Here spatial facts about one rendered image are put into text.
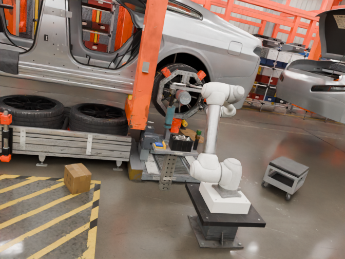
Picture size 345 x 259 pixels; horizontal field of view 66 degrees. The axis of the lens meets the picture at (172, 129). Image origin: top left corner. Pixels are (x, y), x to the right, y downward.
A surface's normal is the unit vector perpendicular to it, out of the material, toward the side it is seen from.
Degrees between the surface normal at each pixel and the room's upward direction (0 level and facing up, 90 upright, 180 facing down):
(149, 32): 90
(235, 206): 90
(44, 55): 91
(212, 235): 90
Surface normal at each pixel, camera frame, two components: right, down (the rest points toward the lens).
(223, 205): 0.20, 0.35
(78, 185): 0.63, 0.37
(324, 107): -0.69, 0.36
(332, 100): -0.58, 0.16
